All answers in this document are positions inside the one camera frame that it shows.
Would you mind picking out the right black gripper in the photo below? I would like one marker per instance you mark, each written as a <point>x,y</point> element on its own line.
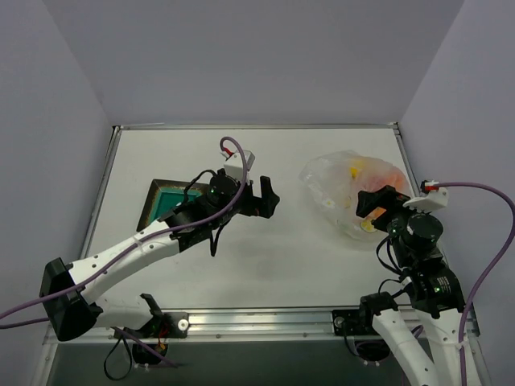
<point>383,213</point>

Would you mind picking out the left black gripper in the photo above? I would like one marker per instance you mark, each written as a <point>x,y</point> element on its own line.
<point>253,202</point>

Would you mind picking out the orange fake tangerine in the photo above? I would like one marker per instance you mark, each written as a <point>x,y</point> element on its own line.
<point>396,179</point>

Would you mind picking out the clear plastic bag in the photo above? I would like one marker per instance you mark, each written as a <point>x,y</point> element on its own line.
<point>334,180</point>

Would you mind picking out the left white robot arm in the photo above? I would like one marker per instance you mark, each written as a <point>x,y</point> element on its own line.
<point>75,295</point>

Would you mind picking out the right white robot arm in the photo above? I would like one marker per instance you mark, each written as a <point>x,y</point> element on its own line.
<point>433,289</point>

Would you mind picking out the dark teal square plate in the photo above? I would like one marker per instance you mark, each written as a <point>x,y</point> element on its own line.
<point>163,195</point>

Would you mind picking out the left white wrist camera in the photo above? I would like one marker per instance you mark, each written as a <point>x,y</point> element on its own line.
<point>234,167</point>

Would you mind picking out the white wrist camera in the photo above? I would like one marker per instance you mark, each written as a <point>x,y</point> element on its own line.
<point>432,199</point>
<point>234,167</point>

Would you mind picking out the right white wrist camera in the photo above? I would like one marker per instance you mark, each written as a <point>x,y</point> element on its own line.
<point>432,199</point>

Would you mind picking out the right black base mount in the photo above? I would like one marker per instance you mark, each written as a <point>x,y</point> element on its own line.
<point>361,341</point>

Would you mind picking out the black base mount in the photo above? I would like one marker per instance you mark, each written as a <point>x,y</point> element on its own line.
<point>361,341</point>
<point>161,326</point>

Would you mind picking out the aluminium front rail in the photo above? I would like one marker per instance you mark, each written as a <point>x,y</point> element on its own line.
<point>231,324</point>

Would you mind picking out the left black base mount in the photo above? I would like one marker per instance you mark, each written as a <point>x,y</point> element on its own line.
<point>161,326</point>

